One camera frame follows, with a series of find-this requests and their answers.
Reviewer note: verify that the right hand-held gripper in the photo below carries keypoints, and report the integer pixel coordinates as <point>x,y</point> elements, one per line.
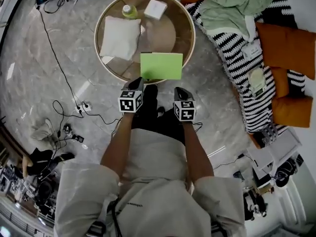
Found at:
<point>185,111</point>

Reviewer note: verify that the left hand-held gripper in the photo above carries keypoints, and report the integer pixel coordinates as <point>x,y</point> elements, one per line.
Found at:
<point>129,102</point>

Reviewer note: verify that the green book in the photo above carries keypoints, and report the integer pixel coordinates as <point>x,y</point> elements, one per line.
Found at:
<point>161,67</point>

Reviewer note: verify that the person's right forearm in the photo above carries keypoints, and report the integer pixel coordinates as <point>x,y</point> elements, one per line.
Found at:
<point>197,152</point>

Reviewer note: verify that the person's left forearm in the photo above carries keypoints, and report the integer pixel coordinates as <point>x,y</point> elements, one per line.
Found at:
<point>118,144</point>

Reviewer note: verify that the round glass coffee table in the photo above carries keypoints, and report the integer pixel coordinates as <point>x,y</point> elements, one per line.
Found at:
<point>160,33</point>

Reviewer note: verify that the black white patterned sofa throw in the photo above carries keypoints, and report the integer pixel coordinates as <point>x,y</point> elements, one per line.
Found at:
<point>234,65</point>

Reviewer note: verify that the person's black trousers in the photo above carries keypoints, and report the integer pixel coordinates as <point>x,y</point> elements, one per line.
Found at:
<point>150,112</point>

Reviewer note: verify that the white pillow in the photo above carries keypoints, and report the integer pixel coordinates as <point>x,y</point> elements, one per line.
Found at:
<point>121,37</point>

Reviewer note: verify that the white power strip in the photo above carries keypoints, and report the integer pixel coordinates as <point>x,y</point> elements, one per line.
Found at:
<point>82,108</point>

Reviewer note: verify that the green drink bottle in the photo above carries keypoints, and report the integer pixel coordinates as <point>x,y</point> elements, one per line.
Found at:
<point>129,11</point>

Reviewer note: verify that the beige packet with dark label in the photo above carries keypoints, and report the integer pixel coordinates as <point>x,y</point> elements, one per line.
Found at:
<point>257,81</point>

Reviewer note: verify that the small devices on floor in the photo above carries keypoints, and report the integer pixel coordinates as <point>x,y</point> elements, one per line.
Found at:
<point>74,134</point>

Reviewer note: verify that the small white box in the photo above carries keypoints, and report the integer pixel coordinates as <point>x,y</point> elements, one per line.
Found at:
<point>155,9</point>

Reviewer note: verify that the person's grey sweatshirt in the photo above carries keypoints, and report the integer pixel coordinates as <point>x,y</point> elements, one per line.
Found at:
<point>158,181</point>

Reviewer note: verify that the grey black patterned cushion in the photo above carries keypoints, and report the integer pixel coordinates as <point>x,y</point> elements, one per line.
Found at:
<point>265,137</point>

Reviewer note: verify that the small orange cushion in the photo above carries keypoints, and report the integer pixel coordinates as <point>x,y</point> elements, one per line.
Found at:
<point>280,83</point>

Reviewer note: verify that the green knitted blanket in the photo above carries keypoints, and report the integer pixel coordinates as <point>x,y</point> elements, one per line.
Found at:
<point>229,9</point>

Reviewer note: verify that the beige cloth bundle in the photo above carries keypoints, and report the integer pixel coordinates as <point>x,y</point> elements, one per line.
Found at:
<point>42,131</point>

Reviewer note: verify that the white side cabinet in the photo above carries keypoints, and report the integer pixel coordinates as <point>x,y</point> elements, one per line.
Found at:
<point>276,149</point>

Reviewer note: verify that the large orange cushion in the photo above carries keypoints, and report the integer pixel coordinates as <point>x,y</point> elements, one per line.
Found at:
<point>286,48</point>
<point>292,111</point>

